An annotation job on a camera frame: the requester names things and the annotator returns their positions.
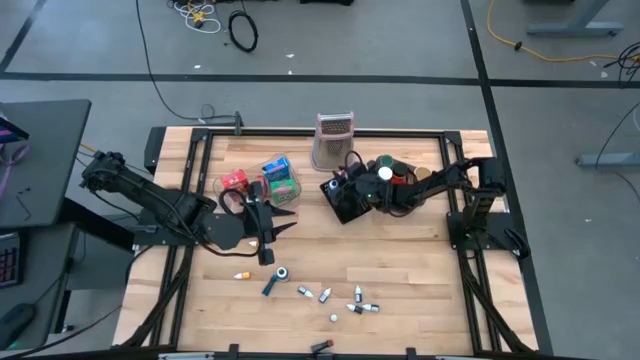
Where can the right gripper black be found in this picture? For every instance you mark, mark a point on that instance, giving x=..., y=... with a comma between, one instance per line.
x=372, y=192

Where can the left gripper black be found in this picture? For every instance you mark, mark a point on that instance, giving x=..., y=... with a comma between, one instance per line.
x=260, y=220

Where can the green lid oregano jar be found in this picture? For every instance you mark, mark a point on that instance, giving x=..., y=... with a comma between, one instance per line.
x=385, y=161

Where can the red smoked paprika tin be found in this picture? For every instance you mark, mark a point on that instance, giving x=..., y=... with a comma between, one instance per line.
x=398, y=180

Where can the small blue cereal box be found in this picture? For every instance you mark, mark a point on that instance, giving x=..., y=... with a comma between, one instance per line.
x=276, y=169

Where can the small red cereal box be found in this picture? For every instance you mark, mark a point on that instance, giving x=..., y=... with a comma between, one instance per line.
x=235, y=179

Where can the tan lid jar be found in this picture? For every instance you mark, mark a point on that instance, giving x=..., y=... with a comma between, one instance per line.
x=422, y=173

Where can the black tube red cap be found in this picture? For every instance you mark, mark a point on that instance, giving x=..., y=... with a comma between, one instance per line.
x=320, y=346

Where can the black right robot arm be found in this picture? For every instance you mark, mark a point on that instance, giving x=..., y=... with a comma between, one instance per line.
x=440, y=182

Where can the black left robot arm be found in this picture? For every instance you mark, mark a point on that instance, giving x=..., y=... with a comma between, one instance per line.
x=150, y=192

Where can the black mesh basket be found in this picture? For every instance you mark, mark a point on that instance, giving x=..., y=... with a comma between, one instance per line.
x=350, y=214

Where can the pink metal box grater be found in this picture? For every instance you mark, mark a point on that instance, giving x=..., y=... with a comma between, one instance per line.
x=332, y=150

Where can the clear plastic bin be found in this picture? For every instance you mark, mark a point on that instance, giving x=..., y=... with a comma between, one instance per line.
x=252, y=167

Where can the orange dropper bottle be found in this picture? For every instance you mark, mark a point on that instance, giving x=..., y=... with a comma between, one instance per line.
x=243, y=275

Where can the teal marker pen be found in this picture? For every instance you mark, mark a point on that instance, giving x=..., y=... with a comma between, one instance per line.
x=270, y=287

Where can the yellow plug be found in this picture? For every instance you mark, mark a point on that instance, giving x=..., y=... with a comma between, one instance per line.
x=198, y=17

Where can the black desk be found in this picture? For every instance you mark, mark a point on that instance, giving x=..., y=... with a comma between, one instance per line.
x=45, y=160

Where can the grey desk leg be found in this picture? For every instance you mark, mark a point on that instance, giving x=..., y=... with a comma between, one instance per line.
x=575, y=27
x=607, y=160

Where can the black keyboard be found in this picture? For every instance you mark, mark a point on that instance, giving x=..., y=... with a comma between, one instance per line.
x=9, y=260

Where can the black computer mouse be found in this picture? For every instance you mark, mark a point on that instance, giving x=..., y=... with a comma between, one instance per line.
x=15, y=322

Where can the laptop screen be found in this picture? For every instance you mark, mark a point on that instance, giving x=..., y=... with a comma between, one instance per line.
x=10, y=131

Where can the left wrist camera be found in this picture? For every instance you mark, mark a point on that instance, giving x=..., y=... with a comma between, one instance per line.
x=265, y=256

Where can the black aluminium rig frame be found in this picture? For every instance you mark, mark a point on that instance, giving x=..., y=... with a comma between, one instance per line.
x=320, y=133

